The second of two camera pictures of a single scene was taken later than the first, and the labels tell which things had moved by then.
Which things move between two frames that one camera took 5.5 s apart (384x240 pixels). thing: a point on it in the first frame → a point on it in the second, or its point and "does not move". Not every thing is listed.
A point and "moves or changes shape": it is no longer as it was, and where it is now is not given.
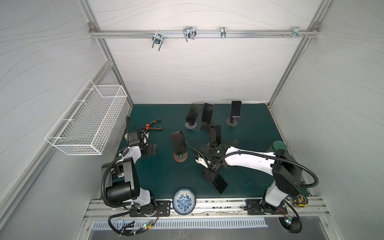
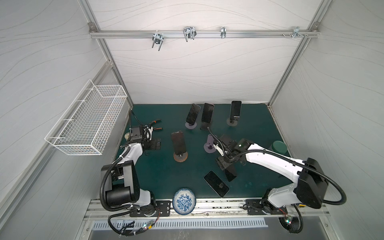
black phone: (235, 111) does not move
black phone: (179, 143) does not move
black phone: (219, 183) moves or changes shape
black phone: (215, 135) → (230, 176)
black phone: (193, 115) does not move
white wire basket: (84, 126) does not move
